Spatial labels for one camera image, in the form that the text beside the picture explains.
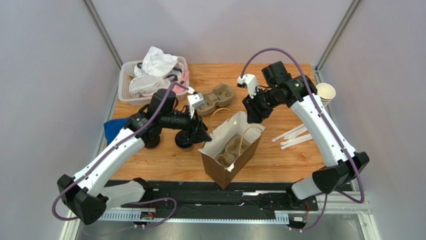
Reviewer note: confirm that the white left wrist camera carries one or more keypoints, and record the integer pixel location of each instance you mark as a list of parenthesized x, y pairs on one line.
[(195, 100)]

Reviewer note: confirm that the black plastic cup lid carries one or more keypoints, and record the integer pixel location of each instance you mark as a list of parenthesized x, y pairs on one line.
[(182, 140)]

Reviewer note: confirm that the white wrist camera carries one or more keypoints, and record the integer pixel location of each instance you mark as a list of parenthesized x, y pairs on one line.
[(195, 100), (249, 82)]

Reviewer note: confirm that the single cardboard cup carrier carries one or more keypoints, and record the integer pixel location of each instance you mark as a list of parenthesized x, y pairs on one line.
[(232, 151)]

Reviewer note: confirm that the blue folded cloth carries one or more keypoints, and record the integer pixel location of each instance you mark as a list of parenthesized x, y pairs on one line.
[(113, 127)]

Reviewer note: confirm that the brown paper coffee cup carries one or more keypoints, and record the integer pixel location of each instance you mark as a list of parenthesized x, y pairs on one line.
[(187, 149)]

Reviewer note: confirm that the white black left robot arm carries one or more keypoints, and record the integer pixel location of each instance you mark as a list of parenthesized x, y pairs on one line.
[(86, 194)]

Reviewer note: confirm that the pink white item in basket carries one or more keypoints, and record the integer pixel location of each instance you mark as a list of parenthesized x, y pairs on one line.
[(147, 81)]

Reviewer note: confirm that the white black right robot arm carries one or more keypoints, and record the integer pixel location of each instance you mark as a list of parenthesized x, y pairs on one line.
[(342, 162)]

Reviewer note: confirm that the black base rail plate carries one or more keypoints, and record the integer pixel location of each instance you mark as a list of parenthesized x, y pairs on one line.
[(206, 201)]

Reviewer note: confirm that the white wrapped straw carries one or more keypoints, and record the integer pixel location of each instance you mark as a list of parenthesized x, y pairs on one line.
[(294, 141), (293, 133)]

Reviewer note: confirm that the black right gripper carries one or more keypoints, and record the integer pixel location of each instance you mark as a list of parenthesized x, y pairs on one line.
[(252, 107)]

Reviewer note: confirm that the aluminium frame rail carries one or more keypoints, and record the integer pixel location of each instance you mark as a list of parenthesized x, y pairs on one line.
[(294, 220)]

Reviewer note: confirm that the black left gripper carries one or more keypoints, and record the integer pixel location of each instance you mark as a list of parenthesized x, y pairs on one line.
[(195, 131)]

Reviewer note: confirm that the stack of paper cups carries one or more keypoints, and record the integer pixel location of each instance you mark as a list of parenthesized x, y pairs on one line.
[(326, 92)]

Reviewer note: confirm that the crumpled white paper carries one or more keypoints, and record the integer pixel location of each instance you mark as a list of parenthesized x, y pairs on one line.
[(155, 63)]

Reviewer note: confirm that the brown paper bag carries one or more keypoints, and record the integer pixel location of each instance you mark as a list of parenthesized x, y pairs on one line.
[(235, 125)]

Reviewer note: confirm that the cardboard cup carrier tray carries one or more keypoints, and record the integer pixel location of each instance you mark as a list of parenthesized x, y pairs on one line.
[(220, 96)]

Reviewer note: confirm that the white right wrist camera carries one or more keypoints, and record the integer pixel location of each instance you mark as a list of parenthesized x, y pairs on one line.
[(249, 82)]

